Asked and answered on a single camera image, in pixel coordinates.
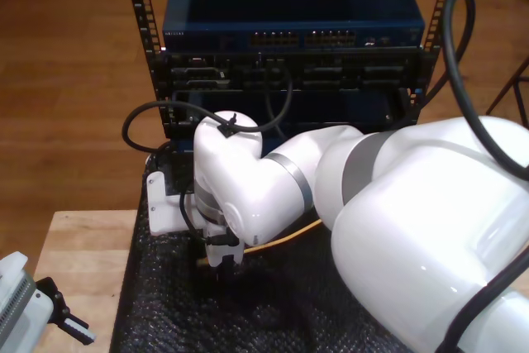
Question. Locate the black bubble mat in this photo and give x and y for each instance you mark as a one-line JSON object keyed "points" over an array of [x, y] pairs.
{"points": [[248, 320]]}

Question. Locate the blue base panel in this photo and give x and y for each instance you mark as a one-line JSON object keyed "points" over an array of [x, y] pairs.
{"points": [[184, 148]]}

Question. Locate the black rack server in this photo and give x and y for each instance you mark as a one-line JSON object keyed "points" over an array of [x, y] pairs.
{"points": [[330, 76]]}

